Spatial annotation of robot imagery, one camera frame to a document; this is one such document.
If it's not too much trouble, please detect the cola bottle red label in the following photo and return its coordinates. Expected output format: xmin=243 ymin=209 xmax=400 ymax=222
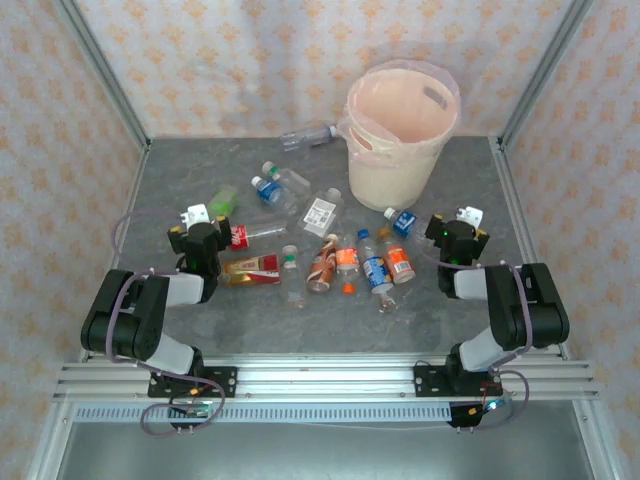
xmin=228 ymin=218 xmax=291 ymax=252

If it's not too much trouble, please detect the green plastic bottle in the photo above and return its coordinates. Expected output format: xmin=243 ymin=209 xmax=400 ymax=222
xmin=206 ymin=183 xmax=240 ymax=217

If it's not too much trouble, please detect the blue label bottle white cap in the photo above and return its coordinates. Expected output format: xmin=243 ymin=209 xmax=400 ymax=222
xmin=250 ymin=174 xmax=297 ymax=215
xmin=382 ymin=206 xmax=437 ymax=242

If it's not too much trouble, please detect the red gold label bottle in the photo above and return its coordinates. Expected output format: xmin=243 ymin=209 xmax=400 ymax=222
xmin=218 ymin=252 xmax=282 ymax=290

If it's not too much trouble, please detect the orange label bottle brown cap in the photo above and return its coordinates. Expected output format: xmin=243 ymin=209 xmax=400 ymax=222
xmin=376 ymin=225 xmax=418 ymax=286

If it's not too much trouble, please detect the slim clear bottle green band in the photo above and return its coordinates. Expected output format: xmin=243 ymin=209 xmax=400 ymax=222
xmin=279 ymin=243 xmax=307 ymax=310

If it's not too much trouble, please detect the wide clear bottle green band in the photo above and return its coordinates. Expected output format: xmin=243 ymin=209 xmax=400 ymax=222
xmin=261 ymin=159 xmax=312 ymax=200

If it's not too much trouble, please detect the clear bottle white label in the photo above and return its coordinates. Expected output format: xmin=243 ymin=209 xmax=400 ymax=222
xmin=298 ymin=187 xmax=345 ymax=237

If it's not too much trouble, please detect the brown coffee drink bottle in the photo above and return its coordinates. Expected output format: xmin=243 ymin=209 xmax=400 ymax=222
xmin=304 ymin=232 xmax=342 ymax=295

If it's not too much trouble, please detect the clear bottle without label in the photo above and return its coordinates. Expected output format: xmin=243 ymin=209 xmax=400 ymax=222
xmin=279 ymin=123 xmax=340 ymax=152

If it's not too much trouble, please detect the beige plastic bin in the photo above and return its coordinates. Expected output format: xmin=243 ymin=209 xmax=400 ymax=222
xmin=345 ymin=67 xmax=462 ymax=212

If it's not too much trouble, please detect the small circuit board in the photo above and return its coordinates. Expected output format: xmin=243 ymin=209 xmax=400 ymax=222
xmin=469 ymin=398 xmax=509 ymax=416
xmin=167 ymin=397 xmax=211 ymax=419

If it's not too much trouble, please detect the grey metal shelf panel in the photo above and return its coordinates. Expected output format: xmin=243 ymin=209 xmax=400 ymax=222
xmin=54 ymin=419 xmax=596 ymax=480

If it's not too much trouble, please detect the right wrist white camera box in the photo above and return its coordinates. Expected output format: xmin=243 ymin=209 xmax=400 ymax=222
xmin=455 ymin=204 xmax=485 ymax=230

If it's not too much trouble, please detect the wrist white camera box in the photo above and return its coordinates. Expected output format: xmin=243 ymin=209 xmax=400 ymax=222
xmin=179 ymin=201 xmax=212 ymax=227
xmin=455 ymin=204 xmax=485 ymax=230

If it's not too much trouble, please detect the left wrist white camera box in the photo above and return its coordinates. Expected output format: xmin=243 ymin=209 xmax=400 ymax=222
xmin=179 ymin=201 xmax=212 ymax=227

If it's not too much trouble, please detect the aluminium table side rail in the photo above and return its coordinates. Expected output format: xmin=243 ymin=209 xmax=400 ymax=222
xmin=47 ymin=142 xmax=152 ymax=401
xmin=492 ymin=137 xmax=571 ymax=361

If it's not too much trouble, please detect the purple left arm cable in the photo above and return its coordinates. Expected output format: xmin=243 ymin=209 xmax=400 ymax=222
xmin=107 ymin=208 xmax=227 ymax=437

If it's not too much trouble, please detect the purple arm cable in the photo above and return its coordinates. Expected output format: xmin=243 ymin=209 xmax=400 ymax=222
xmin=107 ymin=208 xmax=227 ymax=437
xmin=417 ymin=239 xmax=532 ymax=432

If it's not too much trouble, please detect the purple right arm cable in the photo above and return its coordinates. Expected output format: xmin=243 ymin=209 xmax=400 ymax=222
xmin=417 ymin=239 xmax=532 ymax=432

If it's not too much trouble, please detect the aluminium frame post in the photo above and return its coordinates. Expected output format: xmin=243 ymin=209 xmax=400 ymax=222
xmin=52 ymin=0 xmax=152 ymax=151
xmin=498 ymin=0 xmax=596 ymax=151

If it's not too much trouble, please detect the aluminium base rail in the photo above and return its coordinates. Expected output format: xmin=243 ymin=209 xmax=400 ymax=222
xmin=52 ymin=352 xmax=600 ymax=401

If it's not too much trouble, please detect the slotted grey cable duct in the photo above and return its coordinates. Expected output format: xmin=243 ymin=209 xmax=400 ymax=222
xmin=73 ymin=403 xmax=455 ymax=425

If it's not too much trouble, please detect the aluminium frame leg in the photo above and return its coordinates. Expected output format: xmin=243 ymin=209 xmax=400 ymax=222
xmin=24 ymin=399 xmax=76 ymax=480
xmin=574 ymin=399 xmax=624 ymax=480

